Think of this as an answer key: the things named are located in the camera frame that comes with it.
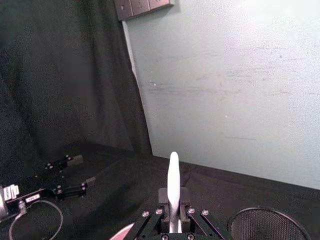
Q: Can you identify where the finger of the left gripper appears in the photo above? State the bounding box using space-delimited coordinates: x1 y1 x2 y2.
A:
53 175 97 200
45 154 85 171

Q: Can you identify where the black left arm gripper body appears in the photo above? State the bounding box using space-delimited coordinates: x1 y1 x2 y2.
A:
4 159 67 209

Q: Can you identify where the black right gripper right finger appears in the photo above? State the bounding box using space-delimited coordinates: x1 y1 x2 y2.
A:
178 186 225 240

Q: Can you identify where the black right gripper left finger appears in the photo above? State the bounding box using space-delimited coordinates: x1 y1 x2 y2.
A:
134 187 172 240

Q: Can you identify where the white three-armed plastic piece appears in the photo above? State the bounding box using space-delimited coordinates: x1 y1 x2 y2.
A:
109 151 183 240

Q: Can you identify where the black cloth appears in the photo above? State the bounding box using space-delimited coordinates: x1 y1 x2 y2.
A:
0 0 320 240

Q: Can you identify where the black round mesh container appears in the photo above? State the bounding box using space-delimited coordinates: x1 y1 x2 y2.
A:
226 206 312 240

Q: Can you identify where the thin dark gripper cable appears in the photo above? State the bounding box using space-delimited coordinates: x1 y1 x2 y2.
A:
8 199 64 240

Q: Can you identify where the grey wall switch panel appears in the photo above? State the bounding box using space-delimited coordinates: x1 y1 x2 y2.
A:
113 0 175 22

